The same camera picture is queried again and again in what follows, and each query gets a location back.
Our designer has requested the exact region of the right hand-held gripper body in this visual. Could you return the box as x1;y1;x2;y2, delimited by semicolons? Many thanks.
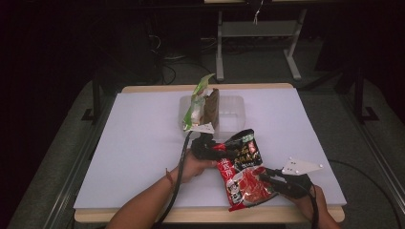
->
270;156;325;200

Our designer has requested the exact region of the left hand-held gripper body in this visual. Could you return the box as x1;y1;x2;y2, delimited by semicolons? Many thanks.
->
190;122;224;161

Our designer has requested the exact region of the black and red sauce packet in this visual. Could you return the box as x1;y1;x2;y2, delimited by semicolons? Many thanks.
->
216;128;279;213

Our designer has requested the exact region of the translucent plastic container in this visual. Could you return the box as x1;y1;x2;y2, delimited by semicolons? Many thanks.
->
179;94;246;141

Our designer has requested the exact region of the gold brown food packet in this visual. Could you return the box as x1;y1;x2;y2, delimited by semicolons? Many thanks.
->
203;88;221;129

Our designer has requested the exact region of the green and white food packet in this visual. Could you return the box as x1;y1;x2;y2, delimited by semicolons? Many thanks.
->
181;73;216;133

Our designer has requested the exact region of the person's left hand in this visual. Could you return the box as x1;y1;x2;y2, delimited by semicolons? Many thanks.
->
174;148;218;185

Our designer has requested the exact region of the person's right hand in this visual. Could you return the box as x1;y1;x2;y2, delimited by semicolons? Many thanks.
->
285;184;330;223

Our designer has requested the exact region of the dark metal stand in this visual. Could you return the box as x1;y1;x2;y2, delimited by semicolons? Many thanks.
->
352;63;380;124
80;77;103;122

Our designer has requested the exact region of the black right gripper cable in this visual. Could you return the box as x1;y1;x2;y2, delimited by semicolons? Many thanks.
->
302;182;320;229

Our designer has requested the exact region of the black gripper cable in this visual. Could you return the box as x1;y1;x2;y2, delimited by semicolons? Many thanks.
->
302;182;320;229
154;130;194;229

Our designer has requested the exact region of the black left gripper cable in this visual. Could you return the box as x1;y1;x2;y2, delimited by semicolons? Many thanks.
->
154;130;194;229

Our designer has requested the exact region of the red string bracelet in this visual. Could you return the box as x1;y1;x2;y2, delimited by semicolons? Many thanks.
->
164;167;176;186

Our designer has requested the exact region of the black floor cable bundle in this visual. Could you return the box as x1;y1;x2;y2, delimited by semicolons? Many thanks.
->
147;32;218;85

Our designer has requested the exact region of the white metal frame desk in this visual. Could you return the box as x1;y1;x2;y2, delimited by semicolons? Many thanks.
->
215;9;309;82

